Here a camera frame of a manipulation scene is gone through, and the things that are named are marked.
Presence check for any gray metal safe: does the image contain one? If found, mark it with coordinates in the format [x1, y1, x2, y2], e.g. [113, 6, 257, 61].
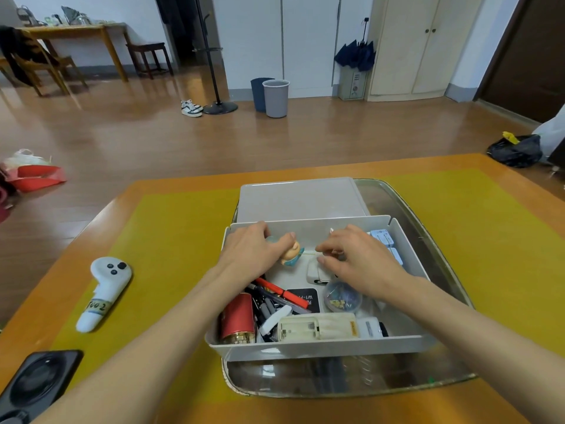
[338, 65, 368, 101]

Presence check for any clear round clip container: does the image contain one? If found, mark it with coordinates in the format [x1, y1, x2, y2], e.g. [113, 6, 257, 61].
[322, 280, 364, 314]

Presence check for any white box lid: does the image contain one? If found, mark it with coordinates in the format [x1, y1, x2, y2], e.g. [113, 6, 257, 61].
[236, 177, 371, 224]

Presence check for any red marker pen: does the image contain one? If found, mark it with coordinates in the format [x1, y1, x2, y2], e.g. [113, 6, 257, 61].
[252, 277, 311, 310]

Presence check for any wooden side table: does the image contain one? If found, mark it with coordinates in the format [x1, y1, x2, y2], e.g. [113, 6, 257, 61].
[17, 21, 129, 84]

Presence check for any white tube black cap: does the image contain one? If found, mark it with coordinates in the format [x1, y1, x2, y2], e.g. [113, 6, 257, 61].
[355, 316, 390, 340]

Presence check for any yellow table mat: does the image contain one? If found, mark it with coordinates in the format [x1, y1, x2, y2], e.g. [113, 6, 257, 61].
[51, 168, 565, 393]

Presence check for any black smartphone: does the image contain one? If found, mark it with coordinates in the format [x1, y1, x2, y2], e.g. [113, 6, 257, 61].
[0, 349, 85, 424]

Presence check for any silver pot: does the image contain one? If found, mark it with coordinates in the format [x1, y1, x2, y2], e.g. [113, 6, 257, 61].
[61, 5, 92, 26]

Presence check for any white handheld controller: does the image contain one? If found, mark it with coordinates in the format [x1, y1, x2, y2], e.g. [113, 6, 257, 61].
[75, 256, 133, 334]

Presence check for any yellow blue cartoon figurine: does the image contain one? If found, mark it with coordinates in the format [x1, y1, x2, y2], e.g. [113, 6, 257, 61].
[264, 235, 306, 268]

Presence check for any navy folded umbrella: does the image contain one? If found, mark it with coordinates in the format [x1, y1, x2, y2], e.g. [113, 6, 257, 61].
[334, 17, 377, 72]

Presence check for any stainless steel tray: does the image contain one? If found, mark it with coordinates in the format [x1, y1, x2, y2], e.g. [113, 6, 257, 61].
[220, 178, 478, 399]

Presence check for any cream two-door cabinet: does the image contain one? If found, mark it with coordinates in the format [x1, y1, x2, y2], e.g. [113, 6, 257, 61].
[366, 0, 486, 102]

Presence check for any gray trash bin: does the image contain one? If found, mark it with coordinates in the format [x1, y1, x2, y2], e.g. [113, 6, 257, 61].
[262, 79, 291, 119]

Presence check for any black WiFi device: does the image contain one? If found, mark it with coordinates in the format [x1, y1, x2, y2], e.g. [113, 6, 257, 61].
[285, 287, 321, 315]

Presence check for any white storage box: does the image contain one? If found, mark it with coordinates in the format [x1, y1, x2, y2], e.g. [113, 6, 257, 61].
[204, 215, 440, 363]

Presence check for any dark wooden stool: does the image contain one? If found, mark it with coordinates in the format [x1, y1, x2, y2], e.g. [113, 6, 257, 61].
[125, 41, 175, 81]

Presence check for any black garbage bag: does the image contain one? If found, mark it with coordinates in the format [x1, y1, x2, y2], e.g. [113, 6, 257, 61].
[486, 131, 544, 169]

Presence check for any bundle of black pens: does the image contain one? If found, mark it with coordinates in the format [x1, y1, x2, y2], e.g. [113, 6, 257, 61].
[245, 282, 312, 343]

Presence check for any dark blue trash bin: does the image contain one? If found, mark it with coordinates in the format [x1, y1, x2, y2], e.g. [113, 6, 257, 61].
[250, 77, 275, 113]

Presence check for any person's right forearm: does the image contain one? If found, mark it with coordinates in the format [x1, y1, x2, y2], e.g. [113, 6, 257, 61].
[390, 276, 565, 424]

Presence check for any red cylindrical can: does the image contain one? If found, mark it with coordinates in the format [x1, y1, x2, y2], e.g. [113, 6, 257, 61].
[219, 292, 257, 346]

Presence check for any wooden chair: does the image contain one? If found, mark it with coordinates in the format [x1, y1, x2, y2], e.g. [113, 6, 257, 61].
[0, 28, 89, 98]

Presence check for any black jacket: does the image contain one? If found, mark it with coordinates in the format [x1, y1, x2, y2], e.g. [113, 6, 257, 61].
[0, 25, 45, 87]

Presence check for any dark brown door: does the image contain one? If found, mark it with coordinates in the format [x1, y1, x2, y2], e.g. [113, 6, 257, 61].
[474, 0, 565, 124]

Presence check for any white built-in wardrobe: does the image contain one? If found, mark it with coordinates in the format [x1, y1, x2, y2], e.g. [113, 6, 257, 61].
[211, 0, 376, 98]

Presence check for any person's left forearm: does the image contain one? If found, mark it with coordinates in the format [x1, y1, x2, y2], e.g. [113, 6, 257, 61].
[33, 267, 265, 424]

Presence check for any red plastic bag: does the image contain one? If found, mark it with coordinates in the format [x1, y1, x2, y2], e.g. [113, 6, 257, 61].
[0, 148, 68, 194]

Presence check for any silver kettle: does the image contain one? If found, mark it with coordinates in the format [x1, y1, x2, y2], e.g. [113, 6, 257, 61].
[16, 5, 47, 27]

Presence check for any person's right hand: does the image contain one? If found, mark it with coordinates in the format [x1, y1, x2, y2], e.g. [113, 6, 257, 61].
[315, 224, 418, 303]

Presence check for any person's left hand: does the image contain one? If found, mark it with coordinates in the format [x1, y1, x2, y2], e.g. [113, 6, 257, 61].
[214, 221, 297, 289]

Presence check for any black coat stand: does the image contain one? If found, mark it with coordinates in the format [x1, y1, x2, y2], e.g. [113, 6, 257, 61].
[192, 0, 239, 116]

